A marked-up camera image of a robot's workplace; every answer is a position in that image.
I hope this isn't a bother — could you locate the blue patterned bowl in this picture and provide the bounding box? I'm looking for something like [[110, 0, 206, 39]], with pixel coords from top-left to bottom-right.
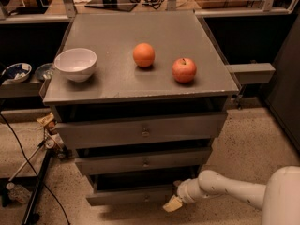
[[4, 63, 32, 83]]

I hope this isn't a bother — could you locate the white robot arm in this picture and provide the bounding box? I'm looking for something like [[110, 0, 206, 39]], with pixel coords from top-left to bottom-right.
[[163, 166, 300, 225]]

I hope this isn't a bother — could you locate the grey middle drawer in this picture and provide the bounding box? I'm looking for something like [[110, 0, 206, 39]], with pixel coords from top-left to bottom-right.
[[75, 147, 211, 175]]

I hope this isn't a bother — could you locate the orange fruit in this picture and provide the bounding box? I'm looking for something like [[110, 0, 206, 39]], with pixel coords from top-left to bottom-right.
[[133, 43, 155, 68]]

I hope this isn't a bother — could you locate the black monitor base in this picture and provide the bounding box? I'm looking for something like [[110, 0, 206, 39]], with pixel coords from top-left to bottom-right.
[[85, 0, 138, 12]]

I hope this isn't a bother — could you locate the grey top drawer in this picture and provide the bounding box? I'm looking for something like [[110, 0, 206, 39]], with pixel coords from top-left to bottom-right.
[[56, 112, 227, 149]]

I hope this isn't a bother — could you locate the clear plastic bottle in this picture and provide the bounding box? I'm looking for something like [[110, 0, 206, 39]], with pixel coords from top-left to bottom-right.
[[6, 182, 31, 204]]

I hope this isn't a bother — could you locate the grey bottom drawer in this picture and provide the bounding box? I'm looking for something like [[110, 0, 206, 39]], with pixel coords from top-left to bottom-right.
[[86, 167, 198, 206]]

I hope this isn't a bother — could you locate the black tripod stand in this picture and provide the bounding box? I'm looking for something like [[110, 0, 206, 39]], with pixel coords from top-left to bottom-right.
[[7, 140, 52, 225]]

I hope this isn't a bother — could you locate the crumpled snack wrapper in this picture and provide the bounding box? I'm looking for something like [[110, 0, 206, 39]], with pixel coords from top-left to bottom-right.
[[37, 112, 56, 134]]

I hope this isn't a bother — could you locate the white ceramic bowl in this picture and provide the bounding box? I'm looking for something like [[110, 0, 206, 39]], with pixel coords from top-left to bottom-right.
[[53, 48, 97, 83]]

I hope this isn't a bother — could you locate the small dark bowl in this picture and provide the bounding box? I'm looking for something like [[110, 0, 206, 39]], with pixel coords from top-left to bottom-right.
[[35, 63, 54, 82]]

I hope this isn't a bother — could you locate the grey drawer cabinet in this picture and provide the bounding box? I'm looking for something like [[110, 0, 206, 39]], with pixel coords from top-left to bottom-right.
[[39, 10, 240, 195]]

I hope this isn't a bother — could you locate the grey side shelf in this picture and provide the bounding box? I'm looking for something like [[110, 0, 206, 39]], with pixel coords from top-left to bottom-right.
[[226, 63, 276, 85]]

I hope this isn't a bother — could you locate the red apple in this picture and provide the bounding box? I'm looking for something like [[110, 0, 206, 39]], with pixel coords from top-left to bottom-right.
[[172, 58, 197, 83]]

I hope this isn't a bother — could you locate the black floor cable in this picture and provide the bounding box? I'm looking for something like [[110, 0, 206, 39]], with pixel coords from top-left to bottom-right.
[[0, 112, 71, 225]]

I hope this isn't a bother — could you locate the grey drawer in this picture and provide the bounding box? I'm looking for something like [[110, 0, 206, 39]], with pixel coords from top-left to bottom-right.
[[86, 167, 198, 206], [56, 112, 227, 149], [75, 147, 211, 175]]

